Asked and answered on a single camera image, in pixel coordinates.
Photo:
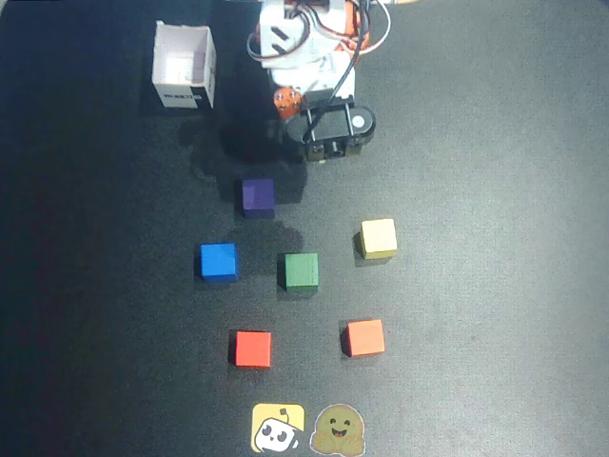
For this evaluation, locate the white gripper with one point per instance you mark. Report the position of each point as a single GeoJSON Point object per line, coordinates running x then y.
{"type": "Point", "coordinates": [288, 103]}

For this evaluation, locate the red cube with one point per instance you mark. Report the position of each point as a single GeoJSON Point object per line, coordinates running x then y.
{"type": "Point", "coordinates": [253, 349]}

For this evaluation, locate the purple cube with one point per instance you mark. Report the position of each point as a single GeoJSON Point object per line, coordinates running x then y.
{"type": "Point", "coordinates": [258, 196]}

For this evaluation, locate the yellow cube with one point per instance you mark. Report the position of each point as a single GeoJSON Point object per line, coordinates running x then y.
{"type": "Point", "coordinates": [378, 236]}

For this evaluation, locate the green cube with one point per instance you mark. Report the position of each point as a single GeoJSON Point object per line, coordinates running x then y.
{"type": "Point", "coordinates": [300, 271]}

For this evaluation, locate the blue cube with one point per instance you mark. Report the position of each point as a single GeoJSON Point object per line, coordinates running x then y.
{"type": "Point", "coordinates": [218, 261]}

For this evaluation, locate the orange cube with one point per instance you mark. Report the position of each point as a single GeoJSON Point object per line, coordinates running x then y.
{"type": "Point", "coordinates": [365, 337]}

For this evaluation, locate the white open cardboard box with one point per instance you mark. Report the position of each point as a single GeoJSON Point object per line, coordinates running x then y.
{"type": "Point", "coordinates": [183, 57]}

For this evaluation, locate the black table mat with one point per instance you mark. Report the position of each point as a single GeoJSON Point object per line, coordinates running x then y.
{"type": "Point", "coordinates": [476, 238]}

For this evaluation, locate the yellow robot face sticker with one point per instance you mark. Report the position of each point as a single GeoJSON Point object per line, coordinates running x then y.
{"type": "Point", "coordinates": [278, 426]}

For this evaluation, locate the hugging face emoji sticker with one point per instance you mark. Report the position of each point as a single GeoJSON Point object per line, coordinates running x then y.
{"type": "Point", "coordinates": [338, 428]}

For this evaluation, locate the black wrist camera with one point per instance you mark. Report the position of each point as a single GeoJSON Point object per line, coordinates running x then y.
{"type": "Point", "coordinates": [333, 126]}

